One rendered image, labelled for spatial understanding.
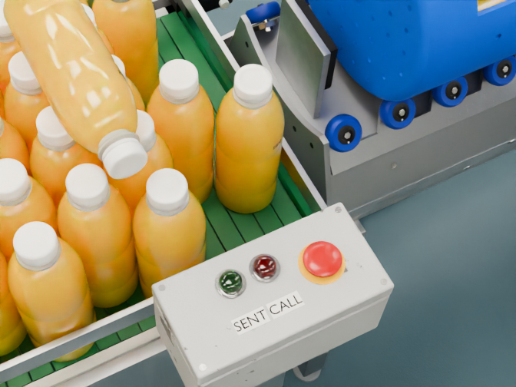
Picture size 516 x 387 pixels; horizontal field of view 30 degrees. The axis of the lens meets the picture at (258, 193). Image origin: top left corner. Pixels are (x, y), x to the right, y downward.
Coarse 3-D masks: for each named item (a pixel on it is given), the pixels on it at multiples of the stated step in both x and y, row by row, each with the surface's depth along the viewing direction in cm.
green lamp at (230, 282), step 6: (228, 270) 87; (234, 270) 87; (222, 276) 86; (228, 276) 86; (234, 276) 86; (240, 276) 87; (222, 282) 86; (228, 282) 86; (234, 282) 86; (240, 282) 86; (222, 288) 86; (228, 288) 86; (234, 288) 86; (240, 288) 87
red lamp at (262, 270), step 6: (258, 258) 88; (264, 258) 88; (270, 258) 88; (258, 264) 87; (264, 264) 87; (270, 264) 87; (258, 270) 87; (264, 270) 87; (270, 270) 87; (264, 276) 87; (270, 276) 88
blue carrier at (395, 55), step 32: (320, 0) 117; (352, 0) 109; (384, 0) 102; (416, 0) 96; (448, 0) 96; (512, 0) 101; (352, 32) 112; (384, 32) 105; (416, 32) 98; (448, 32) 98; (480, 32) 101; (512, 32) 104; (352, 64) 116; (384, 64) 108; (416, 64) 101; (448, 64) 102; (480, 64) 107; (384, 96) 111
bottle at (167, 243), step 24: (144, 216) 93; (168, 216) 91; (192, 216) 93; (144, 240) 94; (168, 240) 93; (192, 240) 94; (144, 264) 99; (168, 264) 96; (192, 264) 98; (144, 288) 104
